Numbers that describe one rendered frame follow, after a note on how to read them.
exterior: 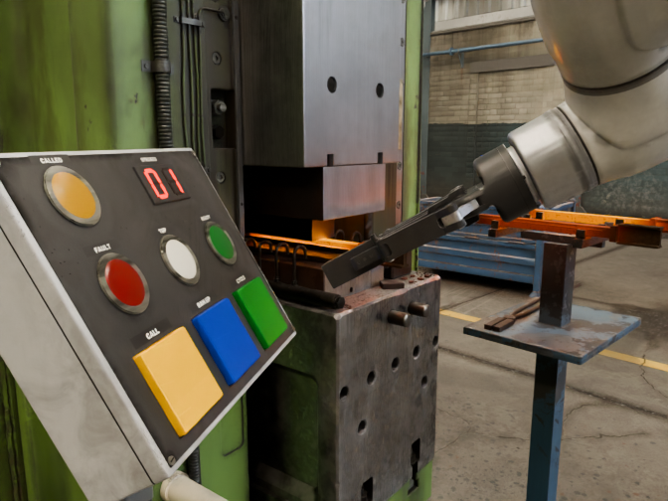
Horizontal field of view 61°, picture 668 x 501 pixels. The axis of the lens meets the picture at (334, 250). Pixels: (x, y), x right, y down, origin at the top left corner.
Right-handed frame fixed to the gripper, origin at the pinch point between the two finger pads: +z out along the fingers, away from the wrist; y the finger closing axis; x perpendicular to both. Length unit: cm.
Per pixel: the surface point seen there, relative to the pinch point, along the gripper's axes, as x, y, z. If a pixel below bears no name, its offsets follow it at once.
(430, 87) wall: 113, 959, -3
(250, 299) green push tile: 2.0, -2.2, 12.5
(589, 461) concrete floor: -125, 154, -1
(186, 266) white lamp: 8.6, -10.3, 12.8
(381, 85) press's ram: 23, 52, -8
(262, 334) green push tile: -2.1, -3.7, 12.5
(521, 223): -18, 81, -19
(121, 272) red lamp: 10.4, -20.1, 12.8
